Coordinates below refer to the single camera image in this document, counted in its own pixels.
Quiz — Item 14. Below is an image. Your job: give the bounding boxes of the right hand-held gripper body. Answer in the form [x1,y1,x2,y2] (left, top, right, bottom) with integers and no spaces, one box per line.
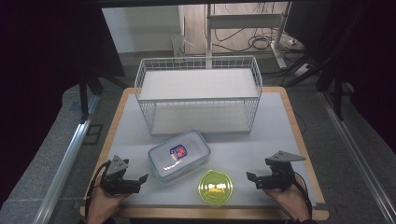
[263,150,307,191]

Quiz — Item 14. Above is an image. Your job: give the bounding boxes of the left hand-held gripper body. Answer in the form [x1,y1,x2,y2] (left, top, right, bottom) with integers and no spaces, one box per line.
[99,154,142,196]

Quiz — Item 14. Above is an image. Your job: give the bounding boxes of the green round plastic container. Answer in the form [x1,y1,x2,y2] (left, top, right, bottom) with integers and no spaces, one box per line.
[197,169,234,207]

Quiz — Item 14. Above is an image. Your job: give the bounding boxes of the clear rectangular food container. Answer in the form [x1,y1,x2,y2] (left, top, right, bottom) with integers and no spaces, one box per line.
[147,129,212,184]

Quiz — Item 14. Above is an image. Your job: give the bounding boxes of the white wire storage rack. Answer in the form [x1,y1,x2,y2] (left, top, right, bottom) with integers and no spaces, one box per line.
[134,55,263,137]

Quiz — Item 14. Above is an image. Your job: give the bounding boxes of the person's left hand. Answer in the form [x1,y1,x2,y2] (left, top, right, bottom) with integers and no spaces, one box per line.
[86,176,129,224]

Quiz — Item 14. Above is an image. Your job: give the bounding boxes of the white table mat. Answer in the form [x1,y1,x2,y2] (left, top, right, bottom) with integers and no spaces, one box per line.
[106,91,318,209]

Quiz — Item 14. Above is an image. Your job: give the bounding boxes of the black stand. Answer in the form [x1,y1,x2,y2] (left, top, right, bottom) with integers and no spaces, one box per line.
[77,70,127,123]
[284,51,348,121]

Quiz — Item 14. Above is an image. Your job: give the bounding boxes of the white power strip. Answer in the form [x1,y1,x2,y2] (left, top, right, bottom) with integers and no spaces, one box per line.
[293,63,311,77]

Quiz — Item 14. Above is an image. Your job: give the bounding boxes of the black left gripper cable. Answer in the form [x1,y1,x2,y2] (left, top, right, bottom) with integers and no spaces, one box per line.
[84,160,112,220]

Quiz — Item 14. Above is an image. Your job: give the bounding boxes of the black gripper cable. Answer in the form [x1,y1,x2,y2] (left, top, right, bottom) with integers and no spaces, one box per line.
[291,177,314,218]
[84,160,112,220]

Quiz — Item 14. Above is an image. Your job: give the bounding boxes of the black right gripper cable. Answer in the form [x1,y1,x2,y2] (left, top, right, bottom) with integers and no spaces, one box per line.
[291,177,314,218]

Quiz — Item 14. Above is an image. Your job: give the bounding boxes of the aluminium rail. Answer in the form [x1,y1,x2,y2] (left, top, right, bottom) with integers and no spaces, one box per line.
[318,91,396,224]
[32,92,101,224]

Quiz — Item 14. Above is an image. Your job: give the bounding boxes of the black floor cables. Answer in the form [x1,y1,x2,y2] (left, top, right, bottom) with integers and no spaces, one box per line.
[214,27,304,54]

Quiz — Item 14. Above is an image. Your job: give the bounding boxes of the white metal desk frame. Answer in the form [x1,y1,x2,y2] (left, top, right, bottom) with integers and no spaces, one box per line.
[205,2,290,70]

